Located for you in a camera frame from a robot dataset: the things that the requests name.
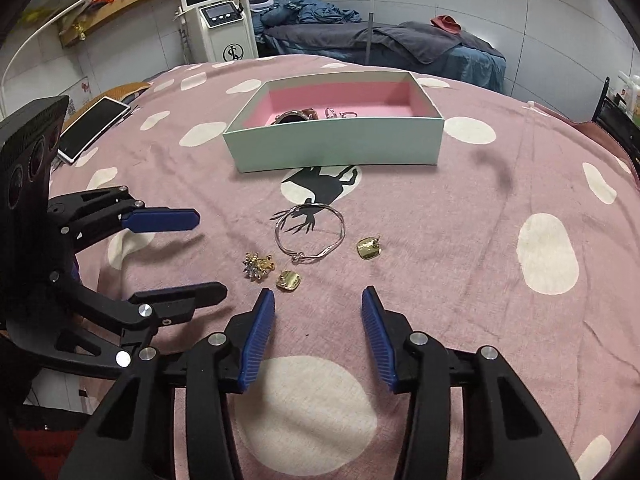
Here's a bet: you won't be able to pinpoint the silver hoop earrings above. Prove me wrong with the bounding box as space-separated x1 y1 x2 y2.
324 107 358 119

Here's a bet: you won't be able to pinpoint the white beauty machine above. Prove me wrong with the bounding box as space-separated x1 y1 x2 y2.
175 0 258 64

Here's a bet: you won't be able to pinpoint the blue crumpled bedding pile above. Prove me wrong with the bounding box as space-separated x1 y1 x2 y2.
252 0 362 30

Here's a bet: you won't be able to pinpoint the black metal cart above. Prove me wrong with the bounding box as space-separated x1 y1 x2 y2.
592 77 640 171

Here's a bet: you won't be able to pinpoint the massage bed dark blanket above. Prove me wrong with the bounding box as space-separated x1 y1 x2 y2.
254 18 506 93

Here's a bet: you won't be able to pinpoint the white tablet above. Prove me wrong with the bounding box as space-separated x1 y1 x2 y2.
58 96 131 165

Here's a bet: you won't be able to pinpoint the white leather strap watch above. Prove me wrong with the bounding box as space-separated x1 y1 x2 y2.
272 108 318 125

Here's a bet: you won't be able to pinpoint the red cloth on bed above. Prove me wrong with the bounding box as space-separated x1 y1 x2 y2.
431 15 462 35

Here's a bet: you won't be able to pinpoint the gold square earring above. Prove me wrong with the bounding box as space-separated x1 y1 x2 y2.
276 270 302 292
356 236 382 260

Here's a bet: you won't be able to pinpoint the gold flower brooch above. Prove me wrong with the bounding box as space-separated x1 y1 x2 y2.
243 252 276 283

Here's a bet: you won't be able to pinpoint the mint box pink interior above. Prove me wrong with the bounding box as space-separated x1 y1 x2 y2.
222 70 444 174

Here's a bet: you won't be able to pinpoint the pink polka dot bedspread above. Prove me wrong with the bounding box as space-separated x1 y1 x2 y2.
50 56 639 479

